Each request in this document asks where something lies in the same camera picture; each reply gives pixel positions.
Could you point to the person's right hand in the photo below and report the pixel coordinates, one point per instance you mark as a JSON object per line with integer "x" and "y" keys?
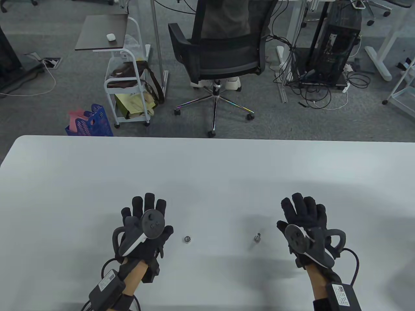
{"x": 303, "y": 210}

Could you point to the person's left hand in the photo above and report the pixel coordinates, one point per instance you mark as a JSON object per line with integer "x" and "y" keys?
{"x": 137, "y": 205}

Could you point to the metal screw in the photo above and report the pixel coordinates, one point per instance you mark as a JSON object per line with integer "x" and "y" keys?
{"x": 257, "y": 236}

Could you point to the black right forearm sensor box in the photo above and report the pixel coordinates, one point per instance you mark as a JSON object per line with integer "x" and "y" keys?
{"x": 343, "y": 296}

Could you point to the person's left forearm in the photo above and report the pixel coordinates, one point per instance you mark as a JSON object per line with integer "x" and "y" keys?
{"x": 134, "y": 275}

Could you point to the person's right forearm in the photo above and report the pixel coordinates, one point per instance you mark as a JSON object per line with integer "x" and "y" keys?
{"x": 317, "y": 282}

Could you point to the black left forearm sensor box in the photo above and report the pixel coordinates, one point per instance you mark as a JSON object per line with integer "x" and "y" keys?
{"x": 107, "y": 286}

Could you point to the grey white left hand controller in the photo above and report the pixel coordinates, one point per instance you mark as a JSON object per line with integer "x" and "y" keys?
{"x": 151, "y": 224}

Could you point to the grey white hand controller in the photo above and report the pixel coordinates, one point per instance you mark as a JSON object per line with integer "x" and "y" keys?
{"x": 151, "y": 224}
{"x": 295, "y": 238}

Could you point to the grey white right hand controller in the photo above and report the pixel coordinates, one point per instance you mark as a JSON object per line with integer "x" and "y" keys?
{"x": 295, "y": 238}

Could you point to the blue plastic basket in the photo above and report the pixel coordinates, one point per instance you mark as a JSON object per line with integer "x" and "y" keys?
{"x": 97, "y": 123}

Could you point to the yellow paper bag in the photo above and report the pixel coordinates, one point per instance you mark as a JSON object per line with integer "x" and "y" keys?
{"x": 129, "y": 103}

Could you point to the pink paper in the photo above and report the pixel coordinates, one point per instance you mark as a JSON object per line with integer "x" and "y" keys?
{"x": 76, "y": 118}

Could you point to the white rolling cart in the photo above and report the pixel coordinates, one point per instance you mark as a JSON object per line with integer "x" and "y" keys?
{"x": 112, "y": 83}

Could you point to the brown bag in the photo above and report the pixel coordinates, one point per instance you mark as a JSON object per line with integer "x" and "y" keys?
{"x": 128, "y": 69}

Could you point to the white power strip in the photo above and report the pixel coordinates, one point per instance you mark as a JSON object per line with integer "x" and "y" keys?
{"x": 348, "y": 68}

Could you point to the clear plastic bag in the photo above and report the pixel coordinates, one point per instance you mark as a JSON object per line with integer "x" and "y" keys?
{"x": 133, "y": 43}

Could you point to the floor socket box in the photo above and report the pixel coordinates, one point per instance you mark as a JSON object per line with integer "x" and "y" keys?
{"x": 52, "y": 63}

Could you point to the white desk leg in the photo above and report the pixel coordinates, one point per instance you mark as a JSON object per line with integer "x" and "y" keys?
{"x": 296, "y": 19}
{"x": 377, "y": 61}

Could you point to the black mesh office chair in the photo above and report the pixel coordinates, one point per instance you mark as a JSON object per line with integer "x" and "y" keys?
{"x": 227, "y": 61}

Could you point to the white earbud case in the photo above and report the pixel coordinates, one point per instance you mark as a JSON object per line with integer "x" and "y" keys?
{"x": 111, "y": 37}

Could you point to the black computer tower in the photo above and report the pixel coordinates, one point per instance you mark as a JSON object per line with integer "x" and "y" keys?
{"x": 337, "y": 42}

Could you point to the dark brown side table top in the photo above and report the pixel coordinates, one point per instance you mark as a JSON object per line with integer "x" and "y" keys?
{"x": 102, "y": 32}

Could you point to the black wheeled chair base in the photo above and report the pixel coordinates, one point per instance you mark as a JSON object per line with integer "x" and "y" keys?
{"x": 370, "y": 22}

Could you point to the black floor stand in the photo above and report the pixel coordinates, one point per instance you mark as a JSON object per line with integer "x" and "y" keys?
{"x": 6, "y": 55}

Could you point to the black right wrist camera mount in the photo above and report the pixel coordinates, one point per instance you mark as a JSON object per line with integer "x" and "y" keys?
{"x": 300, "y": 260}

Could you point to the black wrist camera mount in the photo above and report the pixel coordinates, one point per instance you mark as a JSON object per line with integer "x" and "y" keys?
{"x": 152, "y": 270}
{"x": 300, "y": 260}

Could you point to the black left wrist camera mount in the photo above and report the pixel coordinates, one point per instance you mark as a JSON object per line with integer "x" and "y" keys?
{"x": 152, "y": 270}

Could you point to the silver metal post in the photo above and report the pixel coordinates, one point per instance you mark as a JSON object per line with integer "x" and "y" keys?
{"x": 157, "y": 39}

